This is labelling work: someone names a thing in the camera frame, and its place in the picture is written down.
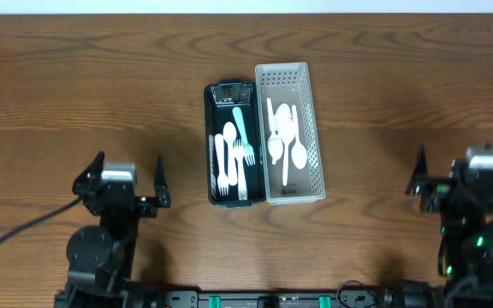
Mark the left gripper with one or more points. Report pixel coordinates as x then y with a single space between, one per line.
121 196

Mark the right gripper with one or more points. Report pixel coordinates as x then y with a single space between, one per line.
456 193

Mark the white fork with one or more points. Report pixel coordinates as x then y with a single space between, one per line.
222 178
229 135
238 151

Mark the black plastic mesh basket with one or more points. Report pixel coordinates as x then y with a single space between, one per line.
219 100

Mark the white spoon bowl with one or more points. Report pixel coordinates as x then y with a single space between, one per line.
299 153

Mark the white fork basket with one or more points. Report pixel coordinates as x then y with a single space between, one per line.
248 149

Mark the clear plastic mesh basket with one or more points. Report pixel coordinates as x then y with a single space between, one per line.
289 83

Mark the white spoon pointing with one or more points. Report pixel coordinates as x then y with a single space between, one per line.
286 133

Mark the white spoon with upper handle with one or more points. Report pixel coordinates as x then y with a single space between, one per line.
275 145

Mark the white spoon pile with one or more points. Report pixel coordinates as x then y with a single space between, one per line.
282 112

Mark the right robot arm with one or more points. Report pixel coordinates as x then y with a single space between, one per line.
465 256

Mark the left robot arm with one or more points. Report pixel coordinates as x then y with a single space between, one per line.
101 256

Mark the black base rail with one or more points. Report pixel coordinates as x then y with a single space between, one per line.
404 294

